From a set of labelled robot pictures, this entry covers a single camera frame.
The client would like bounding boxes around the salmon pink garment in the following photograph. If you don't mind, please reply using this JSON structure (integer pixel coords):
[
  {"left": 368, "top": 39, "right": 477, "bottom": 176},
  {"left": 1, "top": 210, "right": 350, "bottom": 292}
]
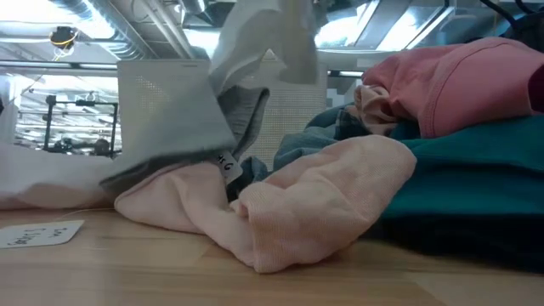
[{"left": 352, "top": 37, "right": 544, "bottom": 139}]

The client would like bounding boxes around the light grey garment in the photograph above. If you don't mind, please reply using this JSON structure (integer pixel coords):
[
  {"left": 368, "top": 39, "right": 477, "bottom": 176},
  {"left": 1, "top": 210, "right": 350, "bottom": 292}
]
[{"left": 99, "top": 0, "right": 320, "bottom": 199}]

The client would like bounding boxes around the black metal rack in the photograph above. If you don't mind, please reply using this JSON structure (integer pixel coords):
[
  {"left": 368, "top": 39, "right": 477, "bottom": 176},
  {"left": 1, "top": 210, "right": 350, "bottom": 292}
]
[{"left": 42, "top": 93, "right": 121, "bottom": 159}]

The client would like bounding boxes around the yellow black ceiling device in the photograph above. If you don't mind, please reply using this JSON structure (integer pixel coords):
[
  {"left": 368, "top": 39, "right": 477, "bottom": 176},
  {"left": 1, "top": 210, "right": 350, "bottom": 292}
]
[{"left": 49, "top": 25, "right": 79, "bottom": 49}]

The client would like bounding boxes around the black cable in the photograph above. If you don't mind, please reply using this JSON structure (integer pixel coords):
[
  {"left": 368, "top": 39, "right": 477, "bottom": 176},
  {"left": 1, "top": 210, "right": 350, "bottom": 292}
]
[{"left": 479, "top": 0, "right": 520, "bottom": 31}]

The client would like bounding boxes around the pale pink garment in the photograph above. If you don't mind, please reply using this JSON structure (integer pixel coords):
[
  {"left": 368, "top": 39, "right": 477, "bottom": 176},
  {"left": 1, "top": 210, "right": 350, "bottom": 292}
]
[{"left": 113, "top": 134, "right": 418, "bottom": 275}]

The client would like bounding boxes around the blue plaid shirt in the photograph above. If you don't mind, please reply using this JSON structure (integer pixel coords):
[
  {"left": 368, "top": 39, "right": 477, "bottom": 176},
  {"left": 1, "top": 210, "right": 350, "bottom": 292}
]
[{"left": 333, "top": 109, "right": 371, "bottom": 142}]

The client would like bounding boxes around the white handwritten paper tag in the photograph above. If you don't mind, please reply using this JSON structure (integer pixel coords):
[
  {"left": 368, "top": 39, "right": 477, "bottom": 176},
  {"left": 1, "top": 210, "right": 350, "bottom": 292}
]
[{"left": 0, "top": 218, "right": 85, "bottom": 250}]

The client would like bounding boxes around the white garment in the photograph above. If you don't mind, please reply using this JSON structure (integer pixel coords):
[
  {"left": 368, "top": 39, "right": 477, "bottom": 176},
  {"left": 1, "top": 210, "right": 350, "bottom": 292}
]
[{"left": 0, "top": 141, "right": 118, "bottom": 211}]

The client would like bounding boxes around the small white garment label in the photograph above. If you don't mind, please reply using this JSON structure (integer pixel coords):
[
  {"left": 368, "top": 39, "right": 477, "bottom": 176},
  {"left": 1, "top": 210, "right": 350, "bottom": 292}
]
[{"left": 215, "top": 149, "right": 244, "bottom": 184}]

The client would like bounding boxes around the teal garment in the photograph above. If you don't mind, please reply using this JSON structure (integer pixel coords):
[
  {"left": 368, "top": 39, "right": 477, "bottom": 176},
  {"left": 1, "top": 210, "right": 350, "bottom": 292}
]
[{"left": 380, "top": 113, "right": 544, "bottom": 220}]

